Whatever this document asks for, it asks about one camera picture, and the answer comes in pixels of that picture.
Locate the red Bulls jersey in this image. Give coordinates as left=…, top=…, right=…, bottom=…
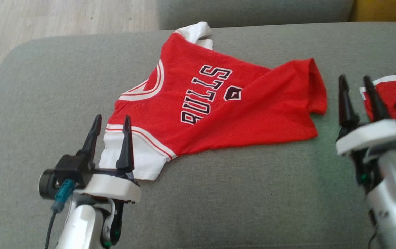
left=98, top=21, right=327, bottom=181

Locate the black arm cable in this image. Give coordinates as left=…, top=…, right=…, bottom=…
left=367, top=207, right=379, bottom=249
left=45, top=179, right=76, bottom=249

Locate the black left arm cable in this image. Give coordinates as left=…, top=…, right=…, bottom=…
left=45, top=179, right=76, bottom=249

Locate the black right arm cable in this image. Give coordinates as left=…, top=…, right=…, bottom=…
left=367, top=207, right=379, bottom=249

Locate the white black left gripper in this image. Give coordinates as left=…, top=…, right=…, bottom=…
left=74, top=115, right=141, bottom=204

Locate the yellow-brown furniture piece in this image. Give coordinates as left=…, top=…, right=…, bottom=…
left=352, top=0, right=396, bottom=24

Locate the grey fabric sofa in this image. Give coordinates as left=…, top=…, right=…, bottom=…
left=0, top=22, right=396, bottom=249

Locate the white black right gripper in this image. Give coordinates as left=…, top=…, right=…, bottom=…
left=336, top=74, right=396, bottom=156

